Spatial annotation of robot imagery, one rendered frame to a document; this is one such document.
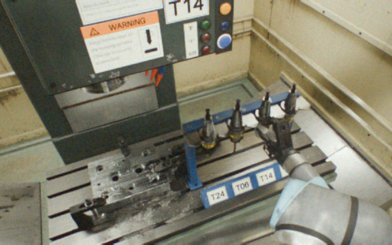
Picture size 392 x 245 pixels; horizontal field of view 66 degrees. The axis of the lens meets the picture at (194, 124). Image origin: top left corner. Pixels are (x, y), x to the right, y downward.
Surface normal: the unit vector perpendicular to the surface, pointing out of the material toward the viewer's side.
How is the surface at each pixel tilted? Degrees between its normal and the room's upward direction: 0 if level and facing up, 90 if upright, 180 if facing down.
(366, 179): 24
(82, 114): 90
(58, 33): 90
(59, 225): 0
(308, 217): 9
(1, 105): 90
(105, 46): 90
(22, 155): 0
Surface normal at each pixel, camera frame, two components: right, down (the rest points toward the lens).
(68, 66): 0.36, 0.64
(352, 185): -0.43, -0.52
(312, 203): -0.11, -0.61
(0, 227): 0.33, -0.76
